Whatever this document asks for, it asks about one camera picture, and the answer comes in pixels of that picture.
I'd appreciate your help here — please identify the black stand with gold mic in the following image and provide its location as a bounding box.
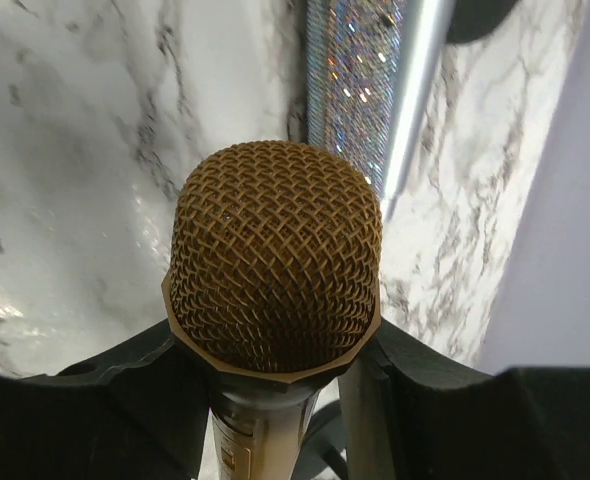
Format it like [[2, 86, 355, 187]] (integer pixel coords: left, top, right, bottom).
[[446, 0, 518, 45]]

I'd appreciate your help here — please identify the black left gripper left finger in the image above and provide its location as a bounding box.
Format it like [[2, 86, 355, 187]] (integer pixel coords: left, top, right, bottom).
[[0, 322, 208, 479]]

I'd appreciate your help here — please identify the gold handheld microphone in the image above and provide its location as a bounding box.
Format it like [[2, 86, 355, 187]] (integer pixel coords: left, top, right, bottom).
[[162, 140, 382, 479]]

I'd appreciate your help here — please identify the silver mesh condenser microphone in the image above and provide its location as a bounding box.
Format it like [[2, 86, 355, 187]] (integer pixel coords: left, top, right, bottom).
[[381, 0, 455, 217]]

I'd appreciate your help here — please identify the rhinestone handheld microphone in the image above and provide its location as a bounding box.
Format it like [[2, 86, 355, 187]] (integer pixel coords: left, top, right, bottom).
[[306, 0, 407, 194]]

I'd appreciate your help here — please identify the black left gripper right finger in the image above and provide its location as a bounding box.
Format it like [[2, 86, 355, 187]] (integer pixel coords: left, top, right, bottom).
[[339, 322, 590, 480]]

